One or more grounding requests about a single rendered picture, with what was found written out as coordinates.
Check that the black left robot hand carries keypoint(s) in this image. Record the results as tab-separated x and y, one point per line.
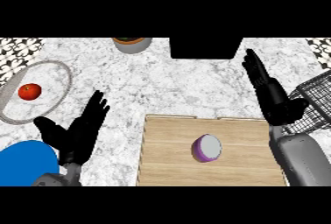
82	128

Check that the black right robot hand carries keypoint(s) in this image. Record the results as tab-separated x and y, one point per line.
272	96

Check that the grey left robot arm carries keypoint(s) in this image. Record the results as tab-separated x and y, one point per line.
59	176

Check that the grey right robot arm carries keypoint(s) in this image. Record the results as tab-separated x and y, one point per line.
297	159

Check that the wooden tray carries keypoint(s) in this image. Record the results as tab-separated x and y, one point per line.
212	151

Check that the red tomato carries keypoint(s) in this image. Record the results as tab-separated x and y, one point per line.
30	91

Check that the blue round object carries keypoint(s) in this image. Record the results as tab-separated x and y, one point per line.
27	164

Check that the black box appliance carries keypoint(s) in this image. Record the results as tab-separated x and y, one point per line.
204	47

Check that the grey plant pot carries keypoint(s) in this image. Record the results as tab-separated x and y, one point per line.
132	44

